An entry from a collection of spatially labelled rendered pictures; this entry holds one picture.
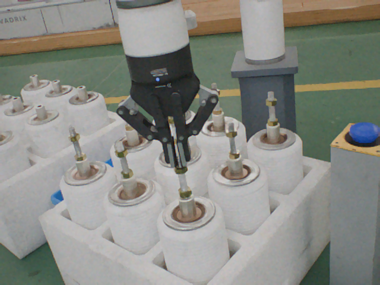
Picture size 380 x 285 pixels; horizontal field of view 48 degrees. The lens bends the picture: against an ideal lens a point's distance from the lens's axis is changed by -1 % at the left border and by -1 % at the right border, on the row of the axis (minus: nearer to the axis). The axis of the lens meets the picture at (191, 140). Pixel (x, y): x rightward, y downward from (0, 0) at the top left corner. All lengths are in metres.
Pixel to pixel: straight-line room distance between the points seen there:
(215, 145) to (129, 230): 0.23
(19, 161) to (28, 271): 0.24
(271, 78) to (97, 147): 0.44
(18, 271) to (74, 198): 0.33
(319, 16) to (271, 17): 1.47
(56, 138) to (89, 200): 0.32
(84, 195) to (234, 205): 0.25
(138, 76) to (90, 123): 0.61
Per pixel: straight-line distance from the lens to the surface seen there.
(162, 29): 0.47
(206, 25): 2.46
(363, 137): 0.62
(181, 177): 0.58
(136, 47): 0.48
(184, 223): 0.60
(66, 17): 2.79
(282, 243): 0.72
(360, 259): 0.73
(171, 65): 0.48
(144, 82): 0.49
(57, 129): 1.04
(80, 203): 0.76
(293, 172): 0.77
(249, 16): 0.96
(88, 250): 0.74
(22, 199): 1.01
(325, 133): 1.31
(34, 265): 1.04
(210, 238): 0.60
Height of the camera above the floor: 0.63
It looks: 28 degrees down
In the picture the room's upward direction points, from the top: 10 degrees counter-clockwise
